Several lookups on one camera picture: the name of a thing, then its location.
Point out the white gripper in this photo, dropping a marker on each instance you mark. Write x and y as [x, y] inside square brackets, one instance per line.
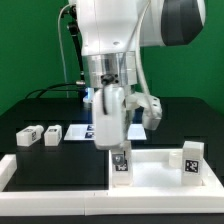
[112, 114]

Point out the white square table top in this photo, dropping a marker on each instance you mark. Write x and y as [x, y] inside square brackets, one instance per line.
[161, 168]

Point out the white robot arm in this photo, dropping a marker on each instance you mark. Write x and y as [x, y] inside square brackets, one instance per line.
[113, 32]

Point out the white fiducial marker plate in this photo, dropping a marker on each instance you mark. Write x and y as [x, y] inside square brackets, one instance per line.
[79, 132]

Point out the white U-shaped border fence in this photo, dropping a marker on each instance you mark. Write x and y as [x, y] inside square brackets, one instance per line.
[120, 200]

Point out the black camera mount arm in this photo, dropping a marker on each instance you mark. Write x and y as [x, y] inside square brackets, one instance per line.
[74, 31]

